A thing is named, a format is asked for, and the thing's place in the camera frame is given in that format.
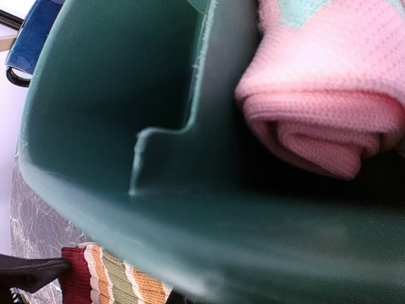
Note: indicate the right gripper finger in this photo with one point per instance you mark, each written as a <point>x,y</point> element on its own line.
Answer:
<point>30,274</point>

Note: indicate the beige striped sock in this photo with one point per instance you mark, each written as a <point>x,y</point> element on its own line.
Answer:
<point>96,276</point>

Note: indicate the green compartment tray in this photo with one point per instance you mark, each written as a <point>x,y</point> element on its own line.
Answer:
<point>131,132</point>

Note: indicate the pink patterned sock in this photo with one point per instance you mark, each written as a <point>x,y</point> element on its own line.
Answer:
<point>325,89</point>

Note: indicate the dark blue mug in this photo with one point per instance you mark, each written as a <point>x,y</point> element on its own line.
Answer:
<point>30,40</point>

